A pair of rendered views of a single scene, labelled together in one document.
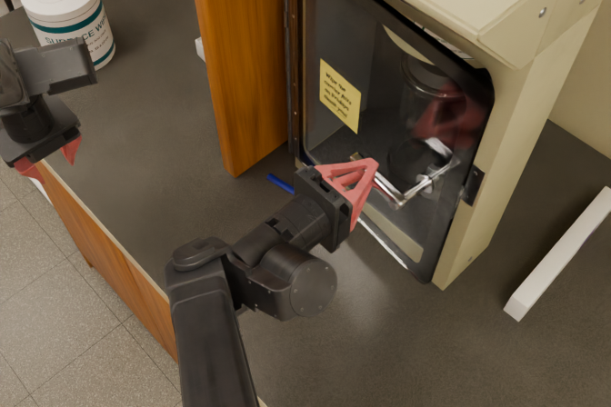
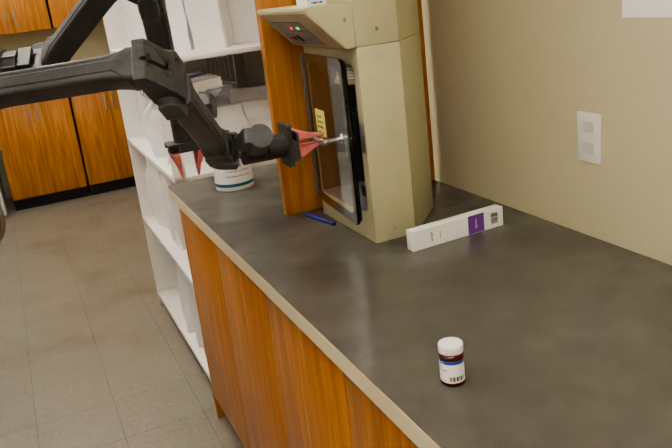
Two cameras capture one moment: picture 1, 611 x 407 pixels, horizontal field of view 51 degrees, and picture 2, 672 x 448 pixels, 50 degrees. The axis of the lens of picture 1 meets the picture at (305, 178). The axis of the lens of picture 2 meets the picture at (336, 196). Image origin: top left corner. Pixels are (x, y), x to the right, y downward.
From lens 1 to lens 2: 1.39 m
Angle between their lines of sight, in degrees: 41
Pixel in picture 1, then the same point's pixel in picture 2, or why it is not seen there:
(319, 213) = (282, 136)
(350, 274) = (328, 239)
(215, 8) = (274, 92)
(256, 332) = (263, 251)
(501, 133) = (360, 94)
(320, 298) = (263, 141)
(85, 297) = (207, 434)
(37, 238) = (188, 399)
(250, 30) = (294, 112)
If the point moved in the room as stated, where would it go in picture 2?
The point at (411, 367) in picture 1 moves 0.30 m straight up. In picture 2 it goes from (339, 261) to (324, 134)
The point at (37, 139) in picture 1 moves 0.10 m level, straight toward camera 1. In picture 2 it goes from (184, 141) to (186, 148)
